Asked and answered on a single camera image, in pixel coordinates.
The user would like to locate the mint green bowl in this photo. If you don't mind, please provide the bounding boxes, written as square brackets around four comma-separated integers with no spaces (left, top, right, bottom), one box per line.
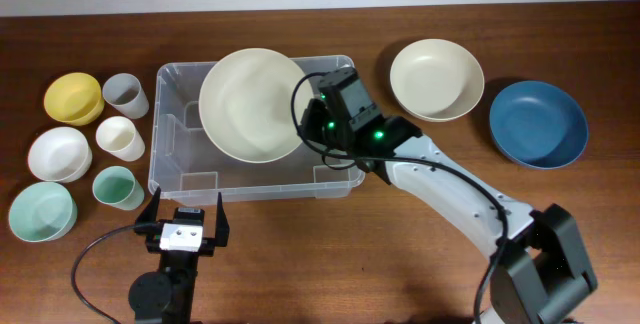
[8,182,78,243]

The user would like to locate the mint green cup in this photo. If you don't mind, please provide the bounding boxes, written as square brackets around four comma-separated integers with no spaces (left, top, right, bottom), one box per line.
[92,166,145,211]

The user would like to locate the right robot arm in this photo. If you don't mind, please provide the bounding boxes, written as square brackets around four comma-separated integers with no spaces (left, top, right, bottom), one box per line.
[290,67,598,323]

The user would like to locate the clear plastic storage container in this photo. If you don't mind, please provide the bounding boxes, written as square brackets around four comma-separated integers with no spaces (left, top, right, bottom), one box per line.
[147,62,365,207]

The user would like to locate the blue plate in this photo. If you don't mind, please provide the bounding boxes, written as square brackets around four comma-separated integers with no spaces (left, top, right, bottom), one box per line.
[489,80,589,170]

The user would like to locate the cream cup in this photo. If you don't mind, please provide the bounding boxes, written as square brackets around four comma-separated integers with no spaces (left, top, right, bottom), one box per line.
[96,116,145,162]

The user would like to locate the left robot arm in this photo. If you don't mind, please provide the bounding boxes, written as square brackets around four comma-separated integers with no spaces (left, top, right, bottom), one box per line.
[128,189,230,324]

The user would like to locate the yellow bowl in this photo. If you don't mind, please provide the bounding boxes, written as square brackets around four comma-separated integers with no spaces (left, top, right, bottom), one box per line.
[43,72,105,126]

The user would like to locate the grey cup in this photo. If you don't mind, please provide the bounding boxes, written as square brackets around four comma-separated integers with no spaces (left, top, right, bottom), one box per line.
[102,73,149,119]

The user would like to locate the cream plate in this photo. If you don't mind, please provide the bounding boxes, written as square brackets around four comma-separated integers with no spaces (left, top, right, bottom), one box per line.
[389,39,485,122]
[199,48,314,163]

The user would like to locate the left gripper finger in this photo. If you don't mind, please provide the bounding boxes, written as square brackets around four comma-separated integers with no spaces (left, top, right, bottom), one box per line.
[134,187,161,235]
[215,193,230,247]

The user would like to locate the white bowl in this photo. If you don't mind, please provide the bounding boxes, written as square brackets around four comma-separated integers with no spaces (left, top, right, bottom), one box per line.
[27,127,93,183]

